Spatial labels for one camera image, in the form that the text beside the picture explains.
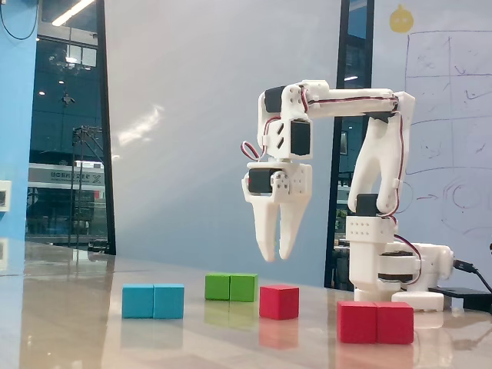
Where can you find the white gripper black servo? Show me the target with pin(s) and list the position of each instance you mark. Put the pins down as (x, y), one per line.
(299, 184)

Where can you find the small red cube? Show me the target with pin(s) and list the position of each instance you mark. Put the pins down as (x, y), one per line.
(278, 302)

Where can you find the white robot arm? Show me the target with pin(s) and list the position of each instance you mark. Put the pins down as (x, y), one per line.
(346, 102)

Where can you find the long green block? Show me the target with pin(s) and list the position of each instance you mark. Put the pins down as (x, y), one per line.
(230, 287)

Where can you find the long red block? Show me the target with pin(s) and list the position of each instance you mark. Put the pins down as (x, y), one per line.
(374, 323)

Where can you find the long blue block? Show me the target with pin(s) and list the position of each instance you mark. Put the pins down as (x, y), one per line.
(153, 301)

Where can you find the black power box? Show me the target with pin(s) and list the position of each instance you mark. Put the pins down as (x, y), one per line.
(467, 298)

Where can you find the yellow round sticker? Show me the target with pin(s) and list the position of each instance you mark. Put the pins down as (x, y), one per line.
(402, 21)

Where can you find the wide black window frame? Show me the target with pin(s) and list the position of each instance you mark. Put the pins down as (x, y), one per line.
(340, 57)

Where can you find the narrow black window frame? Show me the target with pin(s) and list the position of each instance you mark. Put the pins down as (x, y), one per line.
(105, 134)

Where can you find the white wall outlet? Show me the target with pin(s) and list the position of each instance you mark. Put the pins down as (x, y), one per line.
(4, 195)

